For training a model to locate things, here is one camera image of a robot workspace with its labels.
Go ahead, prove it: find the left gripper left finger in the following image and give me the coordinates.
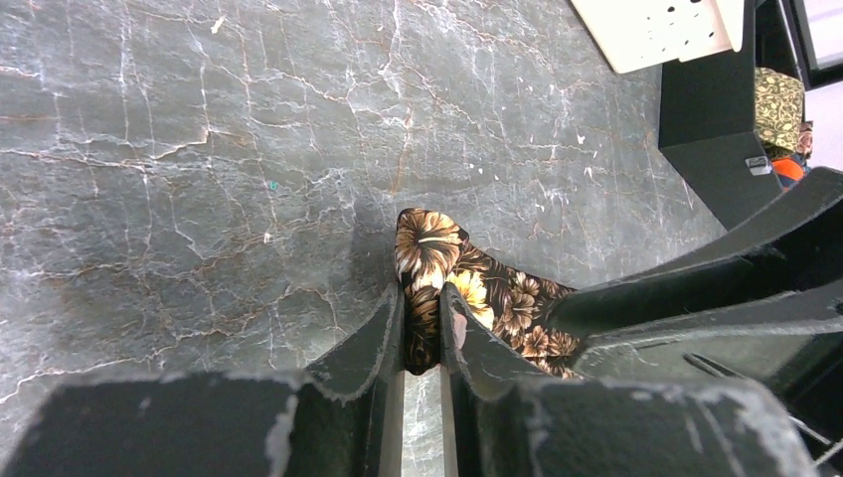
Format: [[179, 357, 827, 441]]
[[305, 284, 405, 476]]

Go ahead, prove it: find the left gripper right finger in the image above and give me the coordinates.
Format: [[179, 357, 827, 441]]
[[439, 283, 554, 476]]

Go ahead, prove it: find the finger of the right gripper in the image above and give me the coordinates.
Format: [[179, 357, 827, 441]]
[[549, 167, 842, 336], [574, 281, 842, 421]]

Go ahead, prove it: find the brown floral tie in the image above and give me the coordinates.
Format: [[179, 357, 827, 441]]
[[395, 208, 581, 379]]

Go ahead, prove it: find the orange navy rolled tie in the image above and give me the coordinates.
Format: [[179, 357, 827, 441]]
[[771, 157, 806, 191]]

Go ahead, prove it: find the pink patterned tie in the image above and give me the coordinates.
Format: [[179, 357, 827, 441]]
[[795, 121, 813, 159]]

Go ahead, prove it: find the black display case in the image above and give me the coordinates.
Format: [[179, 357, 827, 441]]
[[658, 1, 842, 230]]

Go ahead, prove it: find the olive rolled tie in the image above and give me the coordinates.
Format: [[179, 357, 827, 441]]
[[755, 67, 805, 159]]

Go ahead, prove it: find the white plastic basket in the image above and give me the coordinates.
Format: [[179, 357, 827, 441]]
[[572, 0, 746, 74]]

